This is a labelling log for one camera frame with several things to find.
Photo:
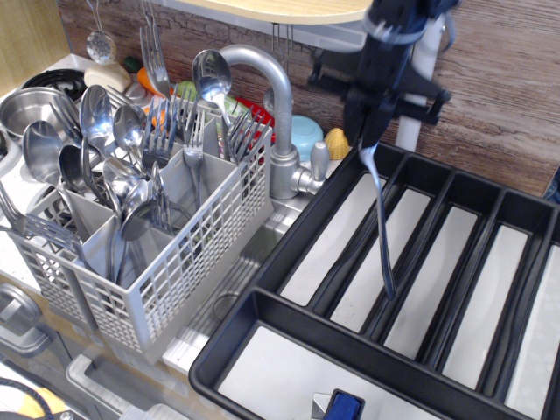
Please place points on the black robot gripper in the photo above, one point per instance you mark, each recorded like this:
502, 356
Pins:
380, 78

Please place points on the big steel spoon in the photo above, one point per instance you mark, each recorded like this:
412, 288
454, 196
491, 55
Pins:
367, 157

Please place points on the tall steel spoon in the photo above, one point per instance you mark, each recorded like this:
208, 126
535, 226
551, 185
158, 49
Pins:
212, 79

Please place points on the small steel spoon middle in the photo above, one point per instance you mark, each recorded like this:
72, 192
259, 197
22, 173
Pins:
128, 132

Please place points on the black cutlery tray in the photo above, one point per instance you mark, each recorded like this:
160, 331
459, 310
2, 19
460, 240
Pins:
471, 330

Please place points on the steel spoon front compartment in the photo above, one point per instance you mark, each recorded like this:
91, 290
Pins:
135, 211

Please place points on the grey plastic cutlery basket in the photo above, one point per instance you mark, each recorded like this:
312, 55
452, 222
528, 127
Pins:
165, 276

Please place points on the steel spoon upper left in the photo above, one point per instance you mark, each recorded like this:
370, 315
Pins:
96, 119

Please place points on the steel spoon far left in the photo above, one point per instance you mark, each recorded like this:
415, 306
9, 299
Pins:
41, 149

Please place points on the yellow toy corn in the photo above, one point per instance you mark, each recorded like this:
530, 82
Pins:
337, 144

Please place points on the light blue toy bowl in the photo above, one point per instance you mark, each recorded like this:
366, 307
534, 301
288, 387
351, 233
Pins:
305, 132

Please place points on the silver toy faucet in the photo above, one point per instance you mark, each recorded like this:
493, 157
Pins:
287, 177

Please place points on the steel fork right compartment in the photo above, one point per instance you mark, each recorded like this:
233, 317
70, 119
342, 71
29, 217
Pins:
245, 138

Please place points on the steel fork compartment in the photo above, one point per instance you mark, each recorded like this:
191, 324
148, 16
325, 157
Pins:
193, 154
245, 138

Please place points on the wooden shelf board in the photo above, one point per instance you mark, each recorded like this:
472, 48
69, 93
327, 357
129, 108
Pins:
300, 12

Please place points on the steel fork centre compartment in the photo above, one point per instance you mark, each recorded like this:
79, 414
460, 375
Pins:
193, 154

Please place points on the hanging steel fork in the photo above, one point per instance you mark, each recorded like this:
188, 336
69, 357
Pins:
152, 52

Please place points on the cream toy bread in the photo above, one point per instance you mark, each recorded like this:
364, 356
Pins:
112, 75

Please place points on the hanging perforated ladle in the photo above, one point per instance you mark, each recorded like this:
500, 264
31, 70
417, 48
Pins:
100, 46

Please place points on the black stove burner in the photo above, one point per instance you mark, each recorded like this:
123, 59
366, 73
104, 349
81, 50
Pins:
68, 81

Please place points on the blue object bottom edge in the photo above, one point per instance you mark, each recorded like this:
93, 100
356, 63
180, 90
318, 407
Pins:
339, 405

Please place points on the steel pot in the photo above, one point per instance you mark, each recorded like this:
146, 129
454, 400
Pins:
28, 105

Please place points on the steel fork lower left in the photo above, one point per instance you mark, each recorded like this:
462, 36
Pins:
30, 225

